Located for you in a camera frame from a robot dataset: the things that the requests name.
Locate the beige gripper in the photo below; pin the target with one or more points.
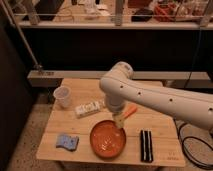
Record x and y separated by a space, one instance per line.
119 120

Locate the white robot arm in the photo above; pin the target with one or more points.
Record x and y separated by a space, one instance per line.
192 107

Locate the orange carrot toy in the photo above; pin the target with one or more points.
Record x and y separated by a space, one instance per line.
131 110

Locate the orange round plate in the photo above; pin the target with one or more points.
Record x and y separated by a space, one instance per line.
107 141

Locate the white rectangular box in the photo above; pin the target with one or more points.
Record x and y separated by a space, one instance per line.
89 108

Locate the wooden table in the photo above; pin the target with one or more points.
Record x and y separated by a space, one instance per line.
166 147

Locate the black rectangular case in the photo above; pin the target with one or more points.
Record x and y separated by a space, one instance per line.
146 149

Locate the blue sponge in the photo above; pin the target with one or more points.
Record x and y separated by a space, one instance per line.
67 142

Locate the clear plastic cup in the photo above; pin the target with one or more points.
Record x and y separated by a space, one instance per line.
63 95

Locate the diagonal metal rod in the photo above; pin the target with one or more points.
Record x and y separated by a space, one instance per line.
37 65

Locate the grey metal shelf rail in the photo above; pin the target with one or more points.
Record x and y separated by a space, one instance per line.
170 79

